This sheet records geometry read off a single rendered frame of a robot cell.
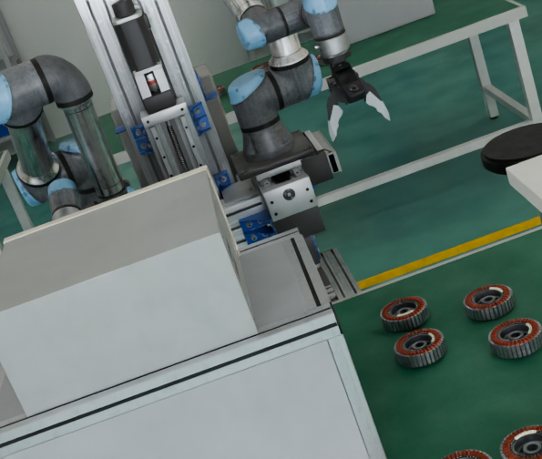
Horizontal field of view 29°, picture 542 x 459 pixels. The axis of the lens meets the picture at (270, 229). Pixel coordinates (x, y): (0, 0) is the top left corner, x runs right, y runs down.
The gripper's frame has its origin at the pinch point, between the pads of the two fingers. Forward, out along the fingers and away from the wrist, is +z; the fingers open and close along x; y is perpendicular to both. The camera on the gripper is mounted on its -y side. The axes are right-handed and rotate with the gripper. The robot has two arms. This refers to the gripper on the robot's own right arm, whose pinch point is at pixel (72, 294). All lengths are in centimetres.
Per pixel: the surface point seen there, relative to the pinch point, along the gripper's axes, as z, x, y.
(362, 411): 66, -21, 54
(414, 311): 27, 15, 74
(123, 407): 58, -37, 15
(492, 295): 29, 16, 92
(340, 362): 61, -31, 53
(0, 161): -243, 175, -73
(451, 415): 63, -1, 71
